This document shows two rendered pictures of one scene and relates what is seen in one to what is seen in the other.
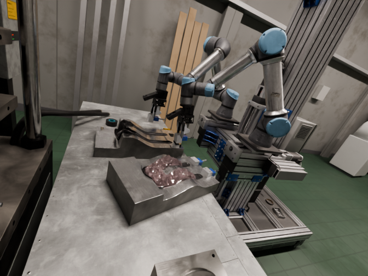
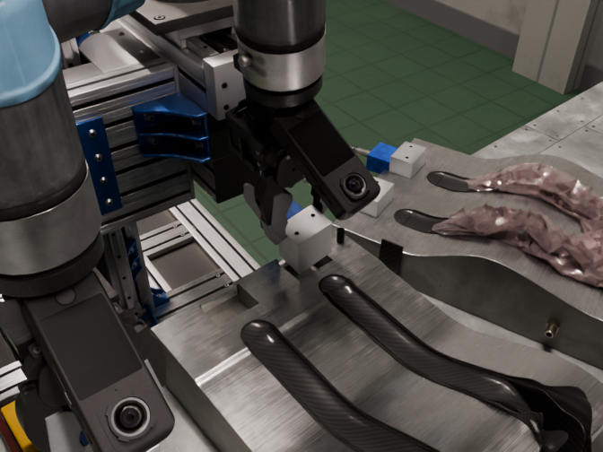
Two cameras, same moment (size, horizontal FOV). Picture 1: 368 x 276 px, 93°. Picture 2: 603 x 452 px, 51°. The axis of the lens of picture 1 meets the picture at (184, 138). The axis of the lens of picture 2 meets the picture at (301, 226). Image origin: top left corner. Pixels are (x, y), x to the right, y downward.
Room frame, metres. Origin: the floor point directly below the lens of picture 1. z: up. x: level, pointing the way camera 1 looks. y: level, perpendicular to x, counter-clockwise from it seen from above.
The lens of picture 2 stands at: (1.13, 0.57, 1.40)
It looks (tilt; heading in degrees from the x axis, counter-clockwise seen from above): 40 degrees down; 259
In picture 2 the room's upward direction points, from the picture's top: straight up
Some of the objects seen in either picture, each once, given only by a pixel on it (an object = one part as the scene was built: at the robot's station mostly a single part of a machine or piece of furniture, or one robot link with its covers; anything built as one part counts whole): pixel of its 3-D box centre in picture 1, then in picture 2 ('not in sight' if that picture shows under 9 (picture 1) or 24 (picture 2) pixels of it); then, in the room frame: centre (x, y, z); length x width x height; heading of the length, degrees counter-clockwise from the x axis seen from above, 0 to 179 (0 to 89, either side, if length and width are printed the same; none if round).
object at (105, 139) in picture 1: (140, 138); (409, 431); (0.97, 0.26, 0.87); 0.50 x 0.26 x 0.14; 119
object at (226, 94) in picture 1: (230, 97); not in sight; (1.58, -0.27, 1.20); 0.13 x 0.12 x 0.14; 44
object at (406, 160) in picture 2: (211, 172); (379, 157); (0.87, -0.21, 0.85); 0.13 x 0.05 x 0.05; 137
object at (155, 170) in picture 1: (171, 168); (550, 212); (0.71, 0.01, 0.90); 0.26 x 0.18 x 0.08; 137
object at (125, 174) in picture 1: (169, 177); (546, 237); (0.70, 0.01, 0.85); 0.50 x 0.26 x 0.11; 137
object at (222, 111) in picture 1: (225, 110); not in sight; (1.57, -0.28, 1.09); 0.15 x 0.15 x 0.10
